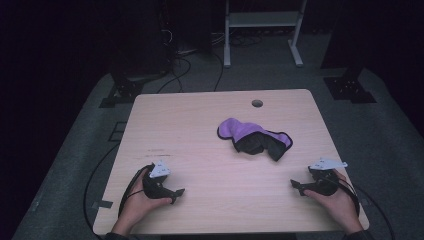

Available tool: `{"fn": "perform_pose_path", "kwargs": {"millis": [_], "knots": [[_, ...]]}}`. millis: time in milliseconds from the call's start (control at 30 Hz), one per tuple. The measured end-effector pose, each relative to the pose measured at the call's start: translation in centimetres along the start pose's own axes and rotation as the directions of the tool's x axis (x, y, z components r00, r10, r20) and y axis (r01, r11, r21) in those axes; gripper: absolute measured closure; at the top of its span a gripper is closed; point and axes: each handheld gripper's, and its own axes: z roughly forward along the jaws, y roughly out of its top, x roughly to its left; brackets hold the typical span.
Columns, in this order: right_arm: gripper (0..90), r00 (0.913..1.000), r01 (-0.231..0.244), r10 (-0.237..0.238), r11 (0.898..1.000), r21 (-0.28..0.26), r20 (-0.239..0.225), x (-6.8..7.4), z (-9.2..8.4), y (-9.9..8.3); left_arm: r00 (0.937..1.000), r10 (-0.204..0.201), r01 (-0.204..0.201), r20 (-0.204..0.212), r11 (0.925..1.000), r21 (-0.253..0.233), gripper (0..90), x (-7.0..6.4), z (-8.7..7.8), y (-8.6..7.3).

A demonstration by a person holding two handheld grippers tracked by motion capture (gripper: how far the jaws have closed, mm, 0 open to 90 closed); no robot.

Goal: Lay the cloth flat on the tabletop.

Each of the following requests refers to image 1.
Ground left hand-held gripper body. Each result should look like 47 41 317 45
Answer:
142 159 175 200

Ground grey tape strip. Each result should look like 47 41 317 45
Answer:
91 199 115 211

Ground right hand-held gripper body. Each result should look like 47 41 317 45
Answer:
307 157 349 197

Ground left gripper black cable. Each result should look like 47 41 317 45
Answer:
117 165 150 218

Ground dark floor hatch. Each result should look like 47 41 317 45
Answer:
107 121 128 143

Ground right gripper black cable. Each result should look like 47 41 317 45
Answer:
328 176 362 218

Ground purple and black cloth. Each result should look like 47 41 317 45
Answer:
216 117 294 162

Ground black floor cable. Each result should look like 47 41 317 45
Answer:
155 54 193 95
212 52 225 93

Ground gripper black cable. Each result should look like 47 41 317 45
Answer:
328 176 362 218
117 165 150 218

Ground white metal stand frame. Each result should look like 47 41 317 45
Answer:
223 0 308 69

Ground person's right hand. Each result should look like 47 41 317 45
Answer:
303 169 365 236

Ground black stand base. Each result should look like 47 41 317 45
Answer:
98 63 145 109
321 65 378 105

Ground person's left hand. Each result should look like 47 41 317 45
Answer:
111 168 174 236

